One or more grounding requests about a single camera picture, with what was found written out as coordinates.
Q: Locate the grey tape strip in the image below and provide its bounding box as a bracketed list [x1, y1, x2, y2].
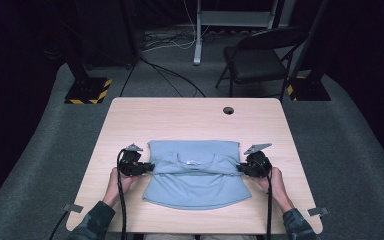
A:
[63, 203, 85, 214]
[307, 207, 330, 217]

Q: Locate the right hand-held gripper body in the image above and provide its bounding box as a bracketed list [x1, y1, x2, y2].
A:
[243, 143, 273, 178]

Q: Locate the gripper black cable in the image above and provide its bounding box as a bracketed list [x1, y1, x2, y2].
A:
[116, 148, 130, 240]
[264, 166, 275, 240]

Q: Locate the white metal stand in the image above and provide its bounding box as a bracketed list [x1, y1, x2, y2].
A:
[193, 0, 298, 66]

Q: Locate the light blue printed t-shirt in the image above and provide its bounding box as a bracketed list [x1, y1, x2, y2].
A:
[142, 139, 253, 211]

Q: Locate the person's left hand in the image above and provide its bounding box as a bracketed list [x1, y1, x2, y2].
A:
[102, 166, 141, 208]

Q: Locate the dark cabinet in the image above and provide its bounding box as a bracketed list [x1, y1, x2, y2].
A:
[76, 0, 138, 67]

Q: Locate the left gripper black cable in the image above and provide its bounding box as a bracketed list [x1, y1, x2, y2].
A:
[116, 148, 130, 240]

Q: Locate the thin black table cable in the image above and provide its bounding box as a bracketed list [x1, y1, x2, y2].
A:
[48, 210, 70, 240]

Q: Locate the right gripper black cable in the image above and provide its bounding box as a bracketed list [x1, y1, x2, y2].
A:
[264, 166, 275, 240]

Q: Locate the black folding chair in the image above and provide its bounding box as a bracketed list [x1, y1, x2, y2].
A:
[214, 26, 309, 101]

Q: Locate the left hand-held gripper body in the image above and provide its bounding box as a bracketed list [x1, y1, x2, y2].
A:
[118, 143, 148, 177]

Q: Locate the person's right hand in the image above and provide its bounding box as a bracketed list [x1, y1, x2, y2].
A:
[251, 166, 294, 213]

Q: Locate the black stand with striped base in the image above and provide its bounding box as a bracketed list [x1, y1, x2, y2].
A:
[286, 0, 332, 102]
[64, 0, 113, 105]

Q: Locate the black floor cable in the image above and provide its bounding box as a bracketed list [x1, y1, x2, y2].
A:
[119, 56, 208, 98]

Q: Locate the bundle of floor cables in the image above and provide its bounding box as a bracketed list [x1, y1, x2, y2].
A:
[141, 29, 214, 53]

